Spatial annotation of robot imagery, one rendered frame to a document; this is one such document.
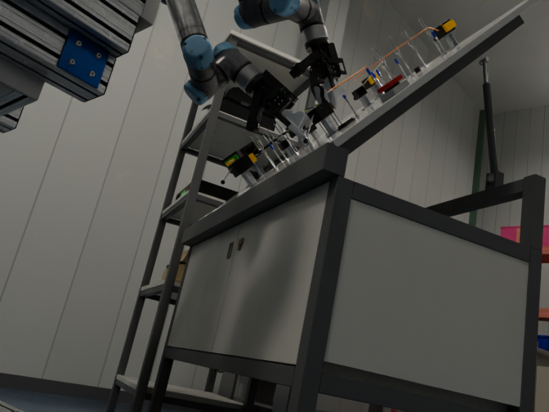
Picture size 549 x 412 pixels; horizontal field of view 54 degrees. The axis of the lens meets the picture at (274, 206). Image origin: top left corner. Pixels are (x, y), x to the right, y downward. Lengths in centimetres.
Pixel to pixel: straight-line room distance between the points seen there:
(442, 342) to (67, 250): 291
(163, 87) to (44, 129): 103
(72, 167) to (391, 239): 290
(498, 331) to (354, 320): 39
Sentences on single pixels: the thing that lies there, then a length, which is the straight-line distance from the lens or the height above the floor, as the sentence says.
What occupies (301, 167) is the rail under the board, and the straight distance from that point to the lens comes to 125.
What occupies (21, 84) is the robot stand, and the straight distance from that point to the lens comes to 122.
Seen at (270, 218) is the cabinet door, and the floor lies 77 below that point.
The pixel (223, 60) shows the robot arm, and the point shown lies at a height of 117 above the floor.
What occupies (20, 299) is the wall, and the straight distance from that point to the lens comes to 368.
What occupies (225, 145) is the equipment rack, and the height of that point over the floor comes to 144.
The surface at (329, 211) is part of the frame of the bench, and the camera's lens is 114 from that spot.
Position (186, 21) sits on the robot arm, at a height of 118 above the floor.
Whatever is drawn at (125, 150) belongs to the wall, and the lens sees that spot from 405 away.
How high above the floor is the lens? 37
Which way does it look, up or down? 17 degrees up
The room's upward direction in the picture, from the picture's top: 12 degrees clockwise
